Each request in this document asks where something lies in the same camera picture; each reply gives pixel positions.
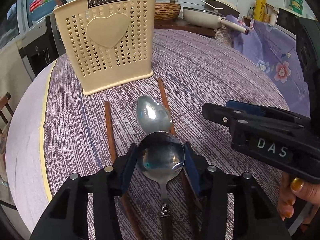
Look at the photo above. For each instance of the blue water bottle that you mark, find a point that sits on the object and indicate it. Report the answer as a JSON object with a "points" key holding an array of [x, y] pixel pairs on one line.
{"points": [[37, 9]]}

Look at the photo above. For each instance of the yellow package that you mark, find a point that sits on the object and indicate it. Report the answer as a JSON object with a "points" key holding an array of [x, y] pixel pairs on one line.
{"points": [[259, 10]]}

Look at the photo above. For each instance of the right hand painted nails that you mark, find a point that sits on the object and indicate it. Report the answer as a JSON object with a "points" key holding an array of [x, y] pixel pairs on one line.
{"points": [[292, 188]]}

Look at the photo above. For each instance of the white pan with handle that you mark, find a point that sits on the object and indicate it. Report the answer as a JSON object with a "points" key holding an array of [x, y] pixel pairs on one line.
{"points": [[210, 20]]}

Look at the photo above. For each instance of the steel spoon wooden handle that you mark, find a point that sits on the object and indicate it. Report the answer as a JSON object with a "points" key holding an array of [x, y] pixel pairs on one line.
{"points": [[161, 158]]}

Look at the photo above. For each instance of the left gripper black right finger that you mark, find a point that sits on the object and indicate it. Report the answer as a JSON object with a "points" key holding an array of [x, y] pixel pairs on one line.
{"points": [[255, 217]]}

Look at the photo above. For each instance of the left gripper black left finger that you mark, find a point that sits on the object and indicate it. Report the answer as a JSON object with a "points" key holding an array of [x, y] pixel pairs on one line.
{"points": [[65, 217]]}

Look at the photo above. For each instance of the water dispenser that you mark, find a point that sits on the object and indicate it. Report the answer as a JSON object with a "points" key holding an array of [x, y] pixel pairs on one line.
{"points": [[41, 45]]}

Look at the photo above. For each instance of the cream plastic utensil holder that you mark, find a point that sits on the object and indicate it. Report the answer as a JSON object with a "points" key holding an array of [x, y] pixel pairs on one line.
{"points": [[108, 42]]}

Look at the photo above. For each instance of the woven brown basin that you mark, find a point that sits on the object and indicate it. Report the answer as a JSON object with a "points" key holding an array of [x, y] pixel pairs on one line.
{"points": [[166, 12]]}

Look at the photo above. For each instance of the purple floral cloth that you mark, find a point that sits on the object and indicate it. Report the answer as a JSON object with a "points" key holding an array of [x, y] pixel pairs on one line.
{"points": [[274, 52]]}

